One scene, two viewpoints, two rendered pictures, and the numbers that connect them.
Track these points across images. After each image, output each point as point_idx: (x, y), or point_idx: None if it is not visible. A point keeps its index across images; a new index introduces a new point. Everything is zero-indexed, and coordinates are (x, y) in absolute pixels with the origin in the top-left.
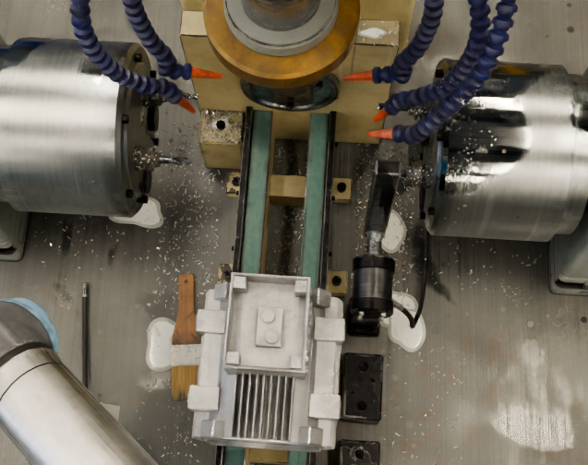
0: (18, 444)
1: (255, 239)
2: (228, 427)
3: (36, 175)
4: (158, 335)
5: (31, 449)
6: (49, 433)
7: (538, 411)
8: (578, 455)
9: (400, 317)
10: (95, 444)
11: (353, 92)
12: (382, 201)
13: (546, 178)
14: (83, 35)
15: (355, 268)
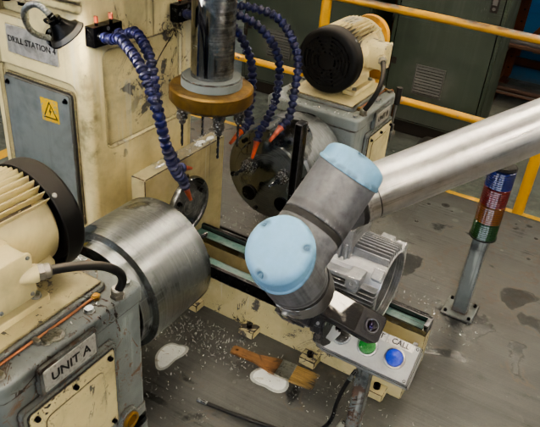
0: (402, 183)
1: (250, 277)
2: (381, 267)
3: (167, 267)
4: (262, 379)
5: (412, 170)
6: (408, 156)
7: None
8: (427, 257)
9: None
10: (424, 142)
11: (209, 196)
12: (301, 161)
13: (322, 132)
14: (164, 121)
15: None
